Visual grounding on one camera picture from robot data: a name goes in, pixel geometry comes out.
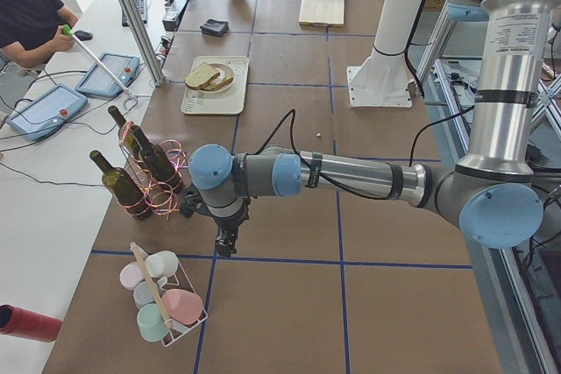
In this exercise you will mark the white stick green handle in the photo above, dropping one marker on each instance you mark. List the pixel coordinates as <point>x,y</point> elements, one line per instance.
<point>66,30</point>

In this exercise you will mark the bread slice with egg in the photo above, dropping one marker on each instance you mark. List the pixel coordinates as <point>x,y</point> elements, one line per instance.
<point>218,83</point>

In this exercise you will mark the large pink cup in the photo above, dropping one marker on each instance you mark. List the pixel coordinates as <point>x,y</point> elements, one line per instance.
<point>183,306</point>

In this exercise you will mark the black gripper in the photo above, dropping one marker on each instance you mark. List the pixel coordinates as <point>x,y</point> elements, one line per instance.
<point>230,220</point>

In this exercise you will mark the wooden cutting board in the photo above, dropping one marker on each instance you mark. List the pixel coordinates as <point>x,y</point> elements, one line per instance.
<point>322,12</point>

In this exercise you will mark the black keyboard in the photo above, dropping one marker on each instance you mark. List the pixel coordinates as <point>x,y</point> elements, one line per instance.
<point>142,8</point>

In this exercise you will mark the copper wire bottle rack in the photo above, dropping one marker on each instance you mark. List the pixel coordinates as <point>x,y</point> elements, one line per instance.
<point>160,196</point>

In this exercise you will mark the white cup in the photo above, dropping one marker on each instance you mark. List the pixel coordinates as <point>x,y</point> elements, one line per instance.
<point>162,264</point>

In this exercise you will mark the wire dish rack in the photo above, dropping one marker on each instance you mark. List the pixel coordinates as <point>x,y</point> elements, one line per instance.
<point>158,287</point>

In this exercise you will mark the black computer mouse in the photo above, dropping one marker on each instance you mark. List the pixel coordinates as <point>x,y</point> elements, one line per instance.
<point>83,35</point>

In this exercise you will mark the dark wine bottle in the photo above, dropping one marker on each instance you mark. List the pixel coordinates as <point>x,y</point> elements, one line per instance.
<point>157,162</point>
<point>122,186</point>
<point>126,140</point>

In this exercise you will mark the red cylinder bottle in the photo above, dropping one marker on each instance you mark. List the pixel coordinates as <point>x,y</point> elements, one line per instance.
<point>23,323</point>

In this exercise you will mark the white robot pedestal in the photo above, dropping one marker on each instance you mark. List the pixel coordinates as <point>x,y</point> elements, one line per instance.
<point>382,79</point>

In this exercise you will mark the aluminium frame post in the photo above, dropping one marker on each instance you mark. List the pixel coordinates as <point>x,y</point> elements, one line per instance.
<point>143,42</point>

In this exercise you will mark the grey blue cup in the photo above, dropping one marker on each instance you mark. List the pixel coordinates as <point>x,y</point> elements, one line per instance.
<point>142,295</point>

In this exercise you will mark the near teach pendant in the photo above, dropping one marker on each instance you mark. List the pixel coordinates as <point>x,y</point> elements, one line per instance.
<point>45,115</point>

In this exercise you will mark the white bear tray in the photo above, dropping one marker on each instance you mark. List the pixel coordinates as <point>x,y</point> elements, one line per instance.
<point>231,101</point>

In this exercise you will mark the grey folded cloth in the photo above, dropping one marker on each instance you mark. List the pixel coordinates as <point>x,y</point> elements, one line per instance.
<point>213,27</point>

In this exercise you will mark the light pink cup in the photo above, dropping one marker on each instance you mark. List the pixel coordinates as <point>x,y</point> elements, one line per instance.
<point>131,276</point>

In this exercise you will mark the person in black shirt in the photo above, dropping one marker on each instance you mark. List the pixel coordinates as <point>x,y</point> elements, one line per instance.
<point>31,30</point>

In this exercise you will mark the mint green cup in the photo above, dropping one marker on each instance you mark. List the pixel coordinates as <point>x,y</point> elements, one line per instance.
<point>150,323</point>

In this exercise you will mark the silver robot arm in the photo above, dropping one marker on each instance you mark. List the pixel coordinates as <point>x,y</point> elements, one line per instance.
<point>487,195</point>

